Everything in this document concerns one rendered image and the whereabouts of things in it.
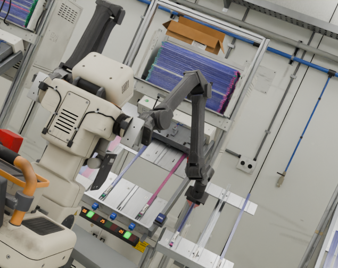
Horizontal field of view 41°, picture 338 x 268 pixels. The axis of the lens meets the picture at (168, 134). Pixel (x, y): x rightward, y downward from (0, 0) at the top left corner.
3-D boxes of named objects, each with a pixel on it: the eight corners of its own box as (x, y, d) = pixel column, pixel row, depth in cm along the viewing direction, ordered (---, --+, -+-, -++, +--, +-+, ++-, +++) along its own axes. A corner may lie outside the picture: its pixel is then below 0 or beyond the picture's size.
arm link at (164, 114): (184, 66, 210) (204, 63, 204) (194, 91, 216) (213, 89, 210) (136, 118, 179) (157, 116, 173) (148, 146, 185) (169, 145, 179)
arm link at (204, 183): (194, 180, 205) (205, 186, 203) (200, 170, 209) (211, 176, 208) (191, 189, 209) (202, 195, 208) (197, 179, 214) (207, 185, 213)
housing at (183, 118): (207, 151, 269) (210, 135, 258) (137, 118, 283) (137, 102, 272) (213, 143, 274) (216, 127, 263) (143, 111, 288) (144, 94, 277)
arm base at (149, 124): (123, 116, 169) (151, 129, 166) (135, 106, 175) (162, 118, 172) (121, 134, 174) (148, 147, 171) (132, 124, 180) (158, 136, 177)
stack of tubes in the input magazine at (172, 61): (219, 112, 262) (239, 70, 260) (144, 80, 276) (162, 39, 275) (223, 115, 274) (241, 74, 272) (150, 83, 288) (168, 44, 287)
